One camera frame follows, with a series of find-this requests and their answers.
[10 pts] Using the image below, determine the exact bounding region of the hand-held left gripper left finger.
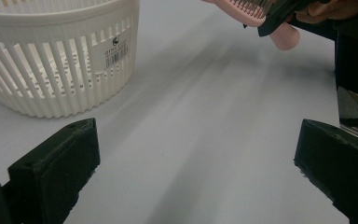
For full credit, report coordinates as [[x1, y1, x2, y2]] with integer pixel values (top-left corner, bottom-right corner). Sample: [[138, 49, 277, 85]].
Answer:
[[3, 117, 102, 224]]

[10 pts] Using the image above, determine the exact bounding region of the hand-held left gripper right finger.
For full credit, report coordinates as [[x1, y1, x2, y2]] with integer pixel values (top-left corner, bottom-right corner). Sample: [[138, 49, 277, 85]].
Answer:
[[293, 119, 358, 224]]

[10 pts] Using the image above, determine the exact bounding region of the pink hairbrush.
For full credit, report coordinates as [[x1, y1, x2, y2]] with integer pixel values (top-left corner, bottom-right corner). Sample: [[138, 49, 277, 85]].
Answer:
[[201, 0, 301, 51]]

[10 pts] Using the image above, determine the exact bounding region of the white plastic basket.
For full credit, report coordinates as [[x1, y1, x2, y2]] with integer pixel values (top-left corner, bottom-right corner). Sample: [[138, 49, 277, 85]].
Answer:
[[0, 0, 141, 119]]

